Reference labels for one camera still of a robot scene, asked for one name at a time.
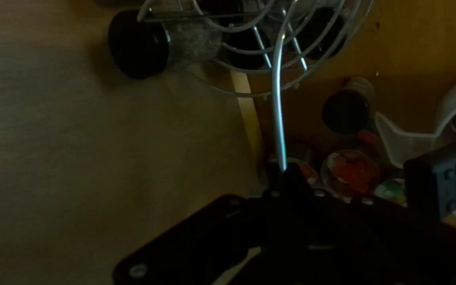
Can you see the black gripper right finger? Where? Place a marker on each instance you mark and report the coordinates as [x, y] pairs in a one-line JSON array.
[[297, 184]]

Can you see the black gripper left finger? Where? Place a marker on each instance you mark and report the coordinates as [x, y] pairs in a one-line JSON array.
[[273, 184]]

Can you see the dark standing spice jar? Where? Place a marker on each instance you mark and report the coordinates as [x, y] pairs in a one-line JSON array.
[[346, 112]]

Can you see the clear plastic measuring jar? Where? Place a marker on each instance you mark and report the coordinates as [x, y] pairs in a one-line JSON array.
[[403, 140]]

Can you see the red small object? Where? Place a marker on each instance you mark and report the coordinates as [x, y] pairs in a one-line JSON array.
[[349, 172]]

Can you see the steel measuring cup green contents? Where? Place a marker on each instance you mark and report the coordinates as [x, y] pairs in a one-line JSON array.
[[391, 191]]

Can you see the wooden dresser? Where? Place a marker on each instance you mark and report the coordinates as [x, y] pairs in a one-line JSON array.
[[411, 48]]

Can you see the wooden back board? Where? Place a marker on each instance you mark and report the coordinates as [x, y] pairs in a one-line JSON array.
[[79, 159]]

